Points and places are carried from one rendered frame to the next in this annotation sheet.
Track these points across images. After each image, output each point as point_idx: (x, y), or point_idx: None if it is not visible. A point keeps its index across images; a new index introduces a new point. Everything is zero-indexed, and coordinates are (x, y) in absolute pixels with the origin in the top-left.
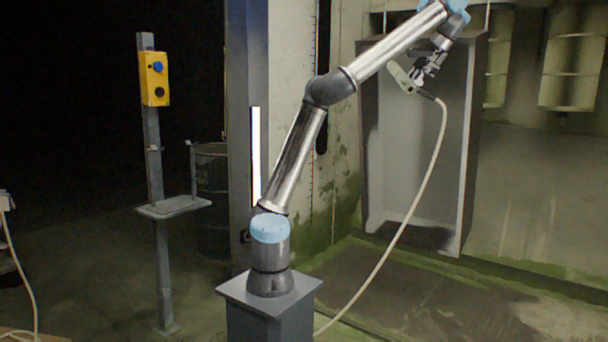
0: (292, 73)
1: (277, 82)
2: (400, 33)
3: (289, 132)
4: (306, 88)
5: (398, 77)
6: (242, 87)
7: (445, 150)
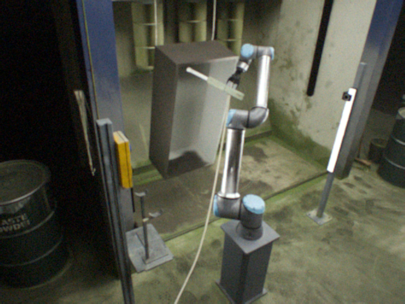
0: None
1: None
2: (267, 78)
3: (234, 150)
4: (232, 120)
5: (228, 90)
6: (117, 125)
7: (187, 109)
